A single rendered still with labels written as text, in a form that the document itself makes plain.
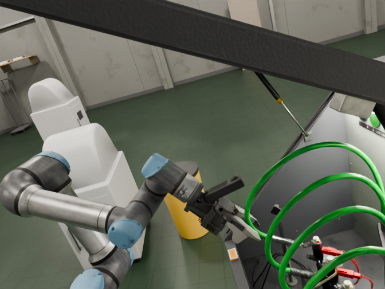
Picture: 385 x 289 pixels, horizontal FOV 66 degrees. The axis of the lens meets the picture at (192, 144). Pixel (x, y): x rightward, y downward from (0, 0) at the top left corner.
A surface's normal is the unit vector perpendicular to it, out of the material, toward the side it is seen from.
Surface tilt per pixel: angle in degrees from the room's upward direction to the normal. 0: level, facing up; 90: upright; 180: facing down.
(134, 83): 90
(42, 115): 90
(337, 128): 90
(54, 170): 77
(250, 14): 81
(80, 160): 71
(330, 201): 90
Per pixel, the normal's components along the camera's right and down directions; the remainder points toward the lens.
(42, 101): 0.00, 0.39
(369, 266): -0.27, -0.89
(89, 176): -0.04, 0.07
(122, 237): -0.29, 0.45
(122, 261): 0.82, -0.33
